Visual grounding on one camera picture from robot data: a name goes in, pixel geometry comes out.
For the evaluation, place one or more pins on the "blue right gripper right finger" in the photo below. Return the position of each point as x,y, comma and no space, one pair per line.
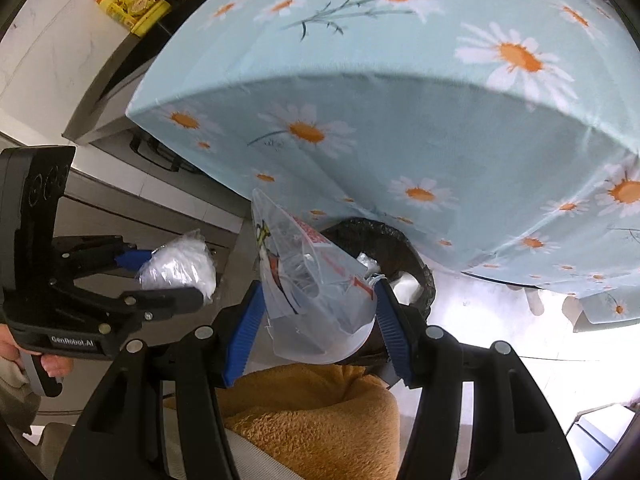
392,324

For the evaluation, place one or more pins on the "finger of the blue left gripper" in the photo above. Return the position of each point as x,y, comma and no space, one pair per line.
167,301
132,260

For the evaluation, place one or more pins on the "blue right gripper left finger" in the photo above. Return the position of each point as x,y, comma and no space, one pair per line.
239,328

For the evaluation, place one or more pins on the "white tissue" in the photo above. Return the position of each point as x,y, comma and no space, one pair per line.
184,262

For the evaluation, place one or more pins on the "clear plastic bag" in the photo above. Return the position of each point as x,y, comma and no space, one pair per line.
319,303

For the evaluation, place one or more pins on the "person's left forearm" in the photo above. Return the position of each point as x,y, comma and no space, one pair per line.
19,404

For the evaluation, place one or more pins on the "black trash bin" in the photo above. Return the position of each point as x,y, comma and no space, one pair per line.
391,249

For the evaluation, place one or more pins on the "orange fleece trouser legs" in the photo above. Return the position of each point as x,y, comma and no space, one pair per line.
312,422

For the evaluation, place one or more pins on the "daisy print blue tablecloth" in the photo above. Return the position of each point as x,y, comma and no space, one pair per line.
501,136

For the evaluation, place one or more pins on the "yellow dish soap bottle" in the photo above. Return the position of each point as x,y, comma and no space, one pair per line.
137,16

